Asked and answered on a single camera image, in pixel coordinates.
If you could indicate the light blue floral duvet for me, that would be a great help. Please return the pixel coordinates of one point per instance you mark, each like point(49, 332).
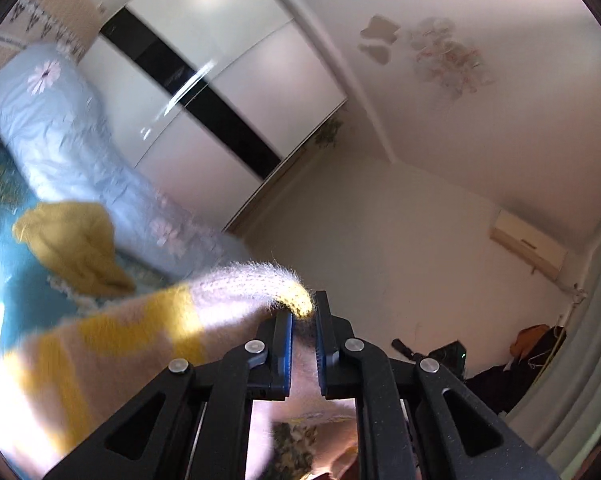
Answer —
point(53, 122)

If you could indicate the fluffy pink yellow sweater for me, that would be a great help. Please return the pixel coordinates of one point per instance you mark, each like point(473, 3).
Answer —
point(57, 386)

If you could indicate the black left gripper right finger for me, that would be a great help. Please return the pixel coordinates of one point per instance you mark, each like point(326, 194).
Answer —
point(415, 420)

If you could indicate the orange hanging garment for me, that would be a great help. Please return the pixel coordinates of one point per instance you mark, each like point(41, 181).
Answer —
point(526, 340)

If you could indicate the pale green curtain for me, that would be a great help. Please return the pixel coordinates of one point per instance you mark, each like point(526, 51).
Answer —
point(560, 416)

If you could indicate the dark hanging clothes pile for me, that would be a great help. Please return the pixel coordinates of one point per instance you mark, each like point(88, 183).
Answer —
point(502, 386)

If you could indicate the mustard yellow knit sweater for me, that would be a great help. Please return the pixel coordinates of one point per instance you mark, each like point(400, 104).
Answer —
point(75, 241)

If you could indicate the beige wall air conditioner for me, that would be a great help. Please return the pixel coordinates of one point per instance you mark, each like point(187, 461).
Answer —
point(536, 248)

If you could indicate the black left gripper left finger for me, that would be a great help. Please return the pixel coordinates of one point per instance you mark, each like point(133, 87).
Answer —
point(190, 422)

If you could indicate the green plant on wardrobe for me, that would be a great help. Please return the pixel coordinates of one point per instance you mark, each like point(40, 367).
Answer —
point(326, 135)

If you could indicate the white black sliding wardrobe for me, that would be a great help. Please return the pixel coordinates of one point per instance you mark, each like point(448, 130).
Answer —
point(209, 98)

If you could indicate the teal floral bed sheet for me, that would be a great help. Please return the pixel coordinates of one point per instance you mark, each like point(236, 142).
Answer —
point(32, 298)

